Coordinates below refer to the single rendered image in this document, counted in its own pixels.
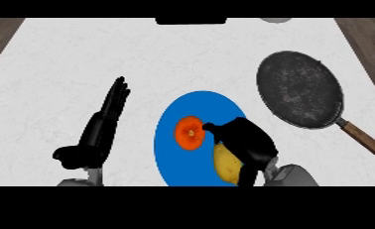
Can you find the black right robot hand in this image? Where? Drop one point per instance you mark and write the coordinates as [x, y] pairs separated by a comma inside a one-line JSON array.
[[247, 140]]

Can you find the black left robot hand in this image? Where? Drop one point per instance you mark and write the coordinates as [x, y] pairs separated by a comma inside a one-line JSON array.
[[100, 130]]

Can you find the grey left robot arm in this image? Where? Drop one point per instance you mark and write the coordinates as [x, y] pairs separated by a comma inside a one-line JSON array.
[[86, 177]]

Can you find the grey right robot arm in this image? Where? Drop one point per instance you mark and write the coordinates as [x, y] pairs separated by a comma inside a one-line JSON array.
[[289, 175]]

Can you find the yellow lemon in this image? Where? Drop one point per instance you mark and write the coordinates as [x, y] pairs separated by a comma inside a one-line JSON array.
[[227, 165]]

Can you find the blue round plate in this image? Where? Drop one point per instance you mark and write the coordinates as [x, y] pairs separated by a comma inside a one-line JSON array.
[[188, 163]]

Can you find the dark grey frying pan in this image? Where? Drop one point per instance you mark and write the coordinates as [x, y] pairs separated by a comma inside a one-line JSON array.
[[299, 89]]

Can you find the orange round fruit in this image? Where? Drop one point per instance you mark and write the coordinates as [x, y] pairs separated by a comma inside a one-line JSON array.
[[190, 133]]

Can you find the grey round object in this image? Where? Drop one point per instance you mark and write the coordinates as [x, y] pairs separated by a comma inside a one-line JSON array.
[[277, 20]]

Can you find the black appliance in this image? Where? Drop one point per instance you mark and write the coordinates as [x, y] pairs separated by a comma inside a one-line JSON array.
[[191, 21]]

